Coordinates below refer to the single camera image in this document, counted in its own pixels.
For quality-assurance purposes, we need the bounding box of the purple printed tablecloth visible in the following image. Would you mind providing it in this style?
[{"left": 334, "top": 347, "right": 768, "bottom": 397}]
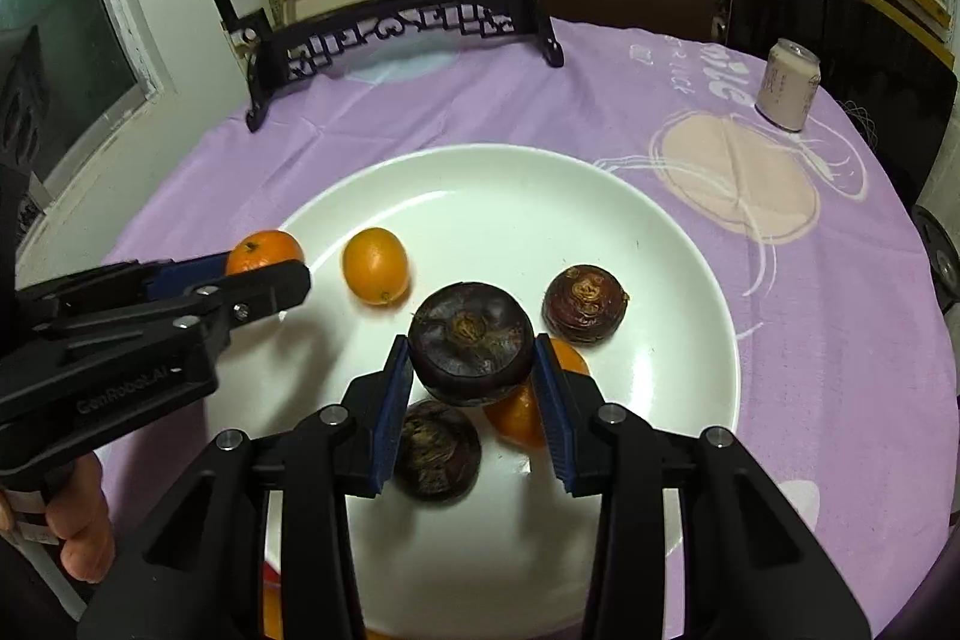
[{"left": 15, "top": 17, "right": 960, "bottom": 640}]

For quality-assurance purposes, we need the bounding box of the pale pink drink can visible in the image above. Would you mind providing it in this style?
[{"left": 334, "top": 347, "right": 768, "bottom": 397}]
[{"left": 754, "top": 38, "right": 824, "bottom": 133}]

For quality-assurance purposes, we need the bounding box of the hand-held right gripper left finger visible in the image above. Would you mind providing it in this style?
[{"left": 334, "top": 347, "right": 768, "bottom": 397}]
[{"left": 79, "top": 336, "right": 415, "bottom": 640}]

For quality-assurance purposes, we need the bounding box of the orange kumquat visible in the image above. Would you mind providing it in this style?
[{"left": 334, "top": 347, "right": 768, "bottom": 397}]
[
  {"left": 342, "top": 227, "right": 411, "bottom": 307},
  {"left": 482, "top": 336, "right": 591, "bottom": 450},
  {"left": 225, "top": 230, "right": 307, "bottom": 277}
]

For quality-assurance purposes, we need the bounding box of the black round object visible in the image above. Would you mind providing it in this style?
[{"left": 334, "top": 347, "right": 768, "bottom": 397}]
[{"left": 913, "top": 203, "right": 960, "bottom": 319}]

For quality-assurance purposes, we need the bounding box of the white round plate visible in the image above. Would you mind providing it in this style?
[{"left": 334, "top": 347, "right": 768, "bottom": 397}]
[{"left": 202, "top": 143, "right": 740, "bottom": 638}]

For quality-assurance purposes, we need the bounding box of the white framed window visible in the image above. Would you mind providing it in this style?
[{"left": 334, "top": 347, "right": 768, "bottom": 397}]
[{"left": 0, "top": 0, "right": 252, "bottom": 221}]

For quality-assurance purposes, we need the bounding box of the dark brown water chestnut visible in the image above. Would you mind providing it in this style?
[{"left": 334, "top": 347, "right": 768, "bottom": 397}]
[
  {"left": 394, "top": 398, "right": 482, "bottom": 504},
  {"left": 542, "top": 265, "right": 629, "bottom": 345},
  {"left": 407, "top": 281, "right": 536, "bottom": 408}
]

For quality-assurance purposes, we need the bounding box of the person's left hand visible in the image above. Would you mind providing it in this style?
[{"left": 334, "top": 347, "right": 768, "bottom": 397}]
[{"left": 0, "top": 452, "right": 116, "bottom": 582}]

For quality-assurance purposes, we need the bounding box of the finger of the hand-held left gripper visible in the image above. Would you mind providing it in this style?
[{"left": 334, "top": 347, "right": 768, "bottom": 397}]
[
  {"left": 34, "top": 260, "right": 313, "bottom": 372},
  {"left": 16, "top": 250, "right": 233, "bottom": 322}
]

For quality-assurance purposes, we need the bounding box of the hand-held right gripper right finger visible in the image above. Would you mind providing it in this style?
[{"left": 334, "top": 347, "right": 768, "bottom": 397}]
[{"left": 534, "top": 335, "right": 875, "bottom": 640}]

